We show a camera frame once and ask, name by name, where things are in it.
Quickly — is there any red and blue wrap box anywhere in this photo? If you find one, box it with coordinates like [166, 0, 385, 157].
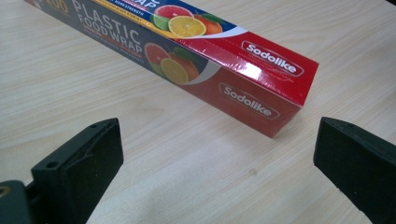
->
[23, 0, 320, 139]

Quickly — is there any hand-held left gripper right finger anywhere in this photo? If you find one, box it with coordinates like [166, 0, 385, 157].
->
[313, 117, 396, 224]

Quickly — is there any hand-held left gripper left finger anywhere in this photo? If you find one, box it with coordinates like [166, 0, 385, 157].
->
[31, 117, 125, 224]

